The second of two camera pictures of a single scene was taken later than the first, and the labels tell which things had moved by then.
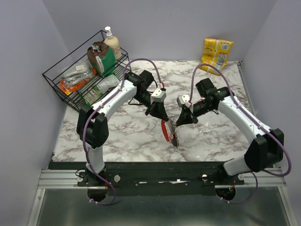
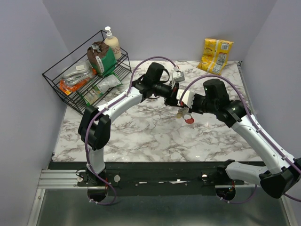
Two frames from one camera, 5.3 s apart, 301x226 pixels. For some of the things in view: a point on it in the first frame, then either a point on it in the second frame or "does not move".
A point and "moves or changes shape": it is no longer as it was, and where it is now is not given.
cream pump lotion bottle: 113,43 does not move
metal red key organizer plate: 168,128 moves or changes shape
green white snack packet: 91,95 does not move
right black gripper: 186,117 -> 193,109
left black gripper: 160,113 -> 172,100
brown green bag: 102,57 does not move
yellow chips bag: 216,52 does not move
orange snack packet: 67,88 does not move
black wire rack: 93,70 does not move
